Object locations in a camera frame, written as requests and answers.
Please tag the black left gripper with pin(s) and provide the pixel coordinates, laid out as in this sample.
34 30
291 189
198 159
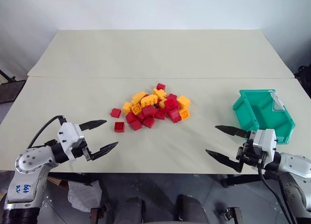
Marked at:
81 149

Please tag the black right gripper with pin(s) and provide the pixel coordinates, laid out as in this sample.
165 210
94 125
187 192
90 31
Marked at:
250 153

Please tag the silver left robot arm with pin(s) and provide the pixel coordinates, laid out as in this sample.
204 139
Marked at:
26 170

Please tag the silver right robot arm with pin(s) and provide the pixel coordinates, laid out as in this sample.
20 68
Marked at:
295 180

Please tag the red toy building block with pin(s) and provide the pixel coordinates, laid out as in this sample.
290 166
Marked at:
160 114
115 113
148 122
172 96
148 110
136 125
170 103
130 117
160 86
174 116
119 126

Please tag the green plastic storage bin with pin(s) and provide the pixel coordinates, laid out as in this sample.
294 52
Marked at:
264 112

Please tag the white crumpled plastic bag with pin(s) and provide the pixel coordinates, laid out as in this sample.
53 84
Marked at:
83 194

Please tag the brown cardboard piece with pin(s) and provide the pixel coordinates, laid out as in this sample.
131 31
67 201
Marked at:
58 181

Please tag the dark rounded shape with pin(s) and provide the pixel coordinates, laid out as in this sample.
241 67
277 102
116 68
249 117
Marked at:
192 209

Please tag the black wheeled equipment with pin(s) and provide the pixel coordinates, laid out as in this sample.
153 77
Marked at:
303 80

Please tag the dark floor equipment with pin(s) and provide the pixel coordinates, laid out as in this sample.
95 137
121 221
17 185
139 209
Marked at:
11 89

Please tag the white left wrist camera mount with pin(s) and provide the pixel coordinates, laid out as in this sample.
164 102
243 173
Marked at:
69 136

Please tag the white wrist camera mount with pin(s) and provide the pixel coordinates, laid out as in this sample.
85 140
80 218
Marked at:
69 136
266 142

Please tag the black table frame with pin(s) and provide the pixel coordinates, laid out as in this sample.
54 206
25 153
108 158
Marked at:
240 180

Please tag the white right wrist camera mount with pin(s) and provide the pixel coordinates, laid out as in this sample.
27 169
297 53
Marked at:
266 142

